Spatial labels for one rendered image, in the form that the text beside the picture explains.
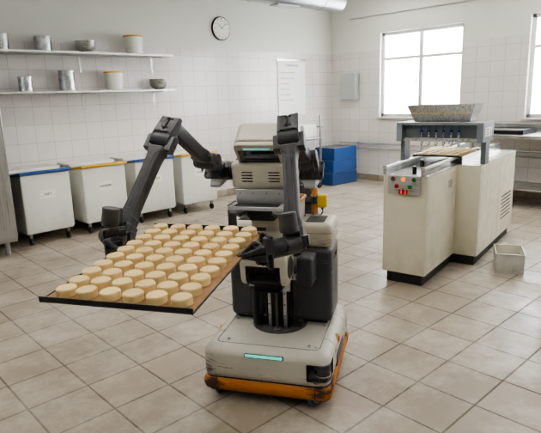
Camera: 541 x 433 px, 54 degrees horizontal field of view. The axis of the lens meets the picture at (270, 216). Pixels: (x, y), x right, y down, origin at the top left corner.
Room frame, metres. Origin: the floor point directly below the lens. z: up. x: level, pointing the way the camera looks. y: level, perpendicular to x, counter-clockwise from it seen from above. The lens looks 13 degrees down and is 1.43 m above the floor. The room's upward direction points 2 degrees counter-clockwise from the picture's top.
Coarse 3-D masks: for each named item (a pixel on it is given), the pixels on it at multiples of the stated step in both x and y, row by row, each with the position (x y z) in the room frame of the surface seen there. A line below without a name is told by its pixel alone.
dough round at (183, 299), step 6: (174, 294) 1.15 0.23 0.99; (180, 294) 1.15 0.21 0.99; (186, 294) 1.15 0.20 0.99; (174, 300) 1.12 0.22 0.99; (180, 300) 1.12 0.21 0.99; (186, 300) 1.12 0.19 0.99; (192, 300) 1.14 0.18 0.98; (174, 306) 1.12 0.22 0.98; (180, 306) 1.12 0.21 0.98; (186, 306) 1.12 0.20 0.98
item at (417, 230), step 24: (408, 168) 4.16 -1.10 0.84; (456, 168) 4.29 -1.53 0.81; (384, 192) 3.93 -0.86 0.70; (432, 192) 3.82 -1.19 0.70; (384, 216) 3.93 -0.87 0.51; (408, 216) 3.82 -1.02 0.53; (432, 216) 3.84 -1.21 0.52; (384, 240) 3.93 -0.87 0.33; (408, 240) 3.81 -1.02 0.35; (432, 240) 3.86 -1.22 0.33; (384, 264) 3.93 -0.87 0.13; (408, 264) 3.81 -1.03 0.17; (432, 264) 3.87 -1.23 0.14
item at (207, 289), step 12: (252, 240) 1.58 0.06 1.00; (228, 264) 1.38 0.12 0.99; (144, 276) 1.33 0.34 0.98; (132, 288) 1.25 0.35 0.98; (156, 288) 1.24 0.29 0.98; (204, 288) 1.23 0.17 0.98; (96, 300) 1.19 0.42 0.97; (120, 300) 1.18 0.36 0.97; (144, 300) 1.17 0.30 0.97; (168, 300) 1.17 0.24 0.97
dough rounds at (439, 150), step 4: (436, 148) 4.86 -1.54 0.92; (440, 148) 4.86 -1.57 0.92; (444, 148) 4.83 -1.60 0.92; (448, 148) 4.86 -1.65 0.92; (452, 148) 4.81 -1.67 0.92; (460, 148) 4.79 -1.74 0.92; (468, 148) 4.77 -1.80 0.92; (472, 148) 4.75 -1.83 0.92; (476, 148) 4.75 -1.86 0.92; (420, 152) 4.55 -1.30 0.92; (424, 152) 4.54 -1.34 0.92; (428, 152) 4.53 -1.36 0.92; (432, 152) 4.54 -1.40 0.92; (436, 152) 4.51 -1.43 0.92; (440, 152) 4.50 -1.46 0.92; (444, 152) 4.49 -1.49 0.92; (448, 152) 4.51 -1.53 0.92; (452, 152) 4.47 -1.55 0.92; (456, 152) 4.47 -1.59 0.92; (460, 152) 4.45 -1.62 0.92; (464, 152) 4.44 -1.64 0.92; (468, 152) 4.53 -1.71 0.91
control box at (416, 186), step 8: (392, 176) 3.86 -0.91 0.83; (400, 176) 3.82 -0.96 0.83; (408, 176) 3.79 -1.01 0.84; (416, 176) 3.76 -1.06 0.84; (392, 184) 3.86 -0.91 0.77; (400, 184) 3.82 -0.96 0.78; (408, 184) 3.79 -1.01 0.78; (416, 184) 3.75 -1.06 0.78; (392, 192) 3.86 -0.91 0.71; (400, 192) 3.82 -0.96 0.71; (408, 192) 3.79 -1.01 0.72; (416, 192) 3.75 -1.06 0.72
